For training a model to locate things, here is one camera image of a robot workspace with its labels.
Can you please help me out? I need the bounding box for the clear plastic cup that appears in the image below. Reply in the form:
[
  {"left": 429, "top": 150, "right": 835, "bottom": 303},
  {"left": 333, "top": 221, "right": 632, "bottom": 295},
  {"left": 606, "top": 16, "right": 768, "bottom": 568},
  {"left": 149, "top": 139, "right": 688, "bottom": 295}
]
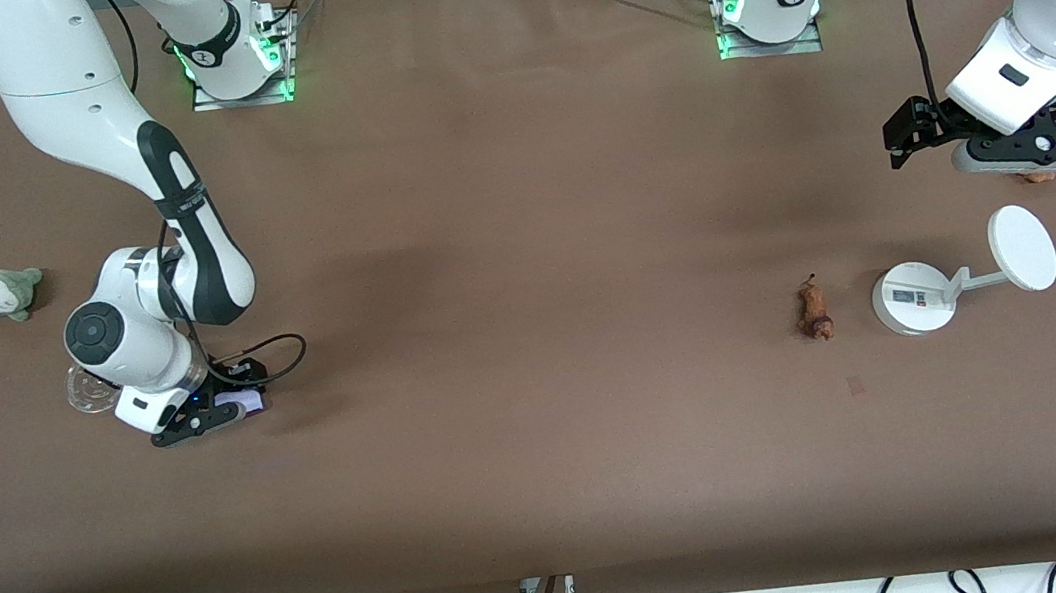
[{"left": 62, "top": 359, "right": 126, "bottom": 418}]

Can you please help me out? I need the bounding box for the grey plush toy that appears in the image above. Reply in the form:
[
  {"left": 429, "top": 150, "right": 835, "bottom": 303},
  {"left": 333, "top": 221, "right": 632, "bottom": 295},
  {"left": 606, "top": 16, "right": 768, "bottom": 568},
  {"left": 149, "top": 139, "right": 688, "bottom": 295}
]
[{"left": 0, "top": 260, "right": 49, "bottom": 325}]

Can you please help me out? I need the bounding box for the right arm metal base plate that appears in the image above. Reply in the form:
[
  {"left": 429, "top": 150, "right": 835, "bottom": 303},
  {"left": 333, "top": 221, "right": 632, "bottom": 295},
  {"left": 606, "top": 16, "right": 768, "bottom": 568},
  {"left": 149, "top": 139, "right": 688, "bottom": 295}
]
[{"left": 180, "top": 1, "right": 305, "bottom": 116}]

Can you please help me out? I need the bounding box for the brown paper table cover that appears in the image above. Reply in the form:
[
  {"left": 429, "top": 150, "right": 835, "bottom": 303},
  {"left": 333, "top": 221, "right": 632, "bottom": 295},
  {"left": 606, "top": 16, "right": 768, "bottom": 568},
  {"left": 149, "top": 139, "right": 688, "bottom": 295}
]
[{"left": 0, "top": 0, "right": 1056, "bottom": 593}]

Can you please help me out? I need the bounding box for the brown lion statue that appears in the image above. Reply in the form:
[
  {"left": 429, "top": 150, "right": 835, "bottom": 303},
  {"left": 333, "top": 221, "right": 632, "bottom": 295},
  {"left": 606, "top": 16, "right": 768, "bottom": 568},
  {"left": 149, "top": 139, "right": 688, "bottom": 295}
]
[{"left": 792, "top": 272, "right": 839, "bottom": 346}]

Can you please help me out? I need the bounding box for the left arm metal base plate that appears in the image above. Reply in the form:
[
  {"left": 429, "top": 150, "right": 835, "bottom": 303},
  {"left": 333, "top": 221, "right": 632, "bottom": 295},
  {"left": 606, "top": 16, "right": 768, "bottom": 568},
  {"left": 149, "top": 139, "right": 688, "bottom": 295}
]
[{"left": 709, "top": 0, "right": 827, "bottom": 66}]

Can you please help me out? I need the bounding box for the white round desk lamp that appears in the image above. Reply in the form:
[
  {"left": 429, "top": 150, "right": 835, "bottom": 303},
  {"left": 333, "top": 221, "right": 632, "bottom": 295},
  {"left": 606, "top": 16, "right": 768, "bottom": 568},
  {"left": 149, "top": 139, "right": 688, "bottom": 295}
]
[{"left": 861, "top": 199, "right": 1056, "bottom": 341}]

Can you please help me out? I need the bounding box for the lilac phone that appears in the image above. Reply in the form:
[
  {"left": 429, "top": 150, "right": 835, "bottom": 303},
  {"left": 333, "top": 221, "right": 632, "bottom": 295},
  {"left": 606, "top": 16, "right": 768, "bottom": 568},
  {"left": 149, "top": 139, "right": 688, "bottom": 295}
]
[{"left": 221, "top": 386, "right": 270, "bottom": 419}]

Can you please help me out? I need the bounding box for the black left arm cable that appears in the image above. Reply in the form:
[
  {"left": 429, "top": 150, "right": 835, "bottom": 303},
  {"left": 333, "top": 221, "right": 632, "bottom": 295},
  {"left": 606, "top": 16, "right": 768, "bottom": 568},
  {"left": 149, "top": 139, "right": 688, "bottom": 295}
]
[{"left": 904, "top": 0, "right": 966, "bottom": 124}]

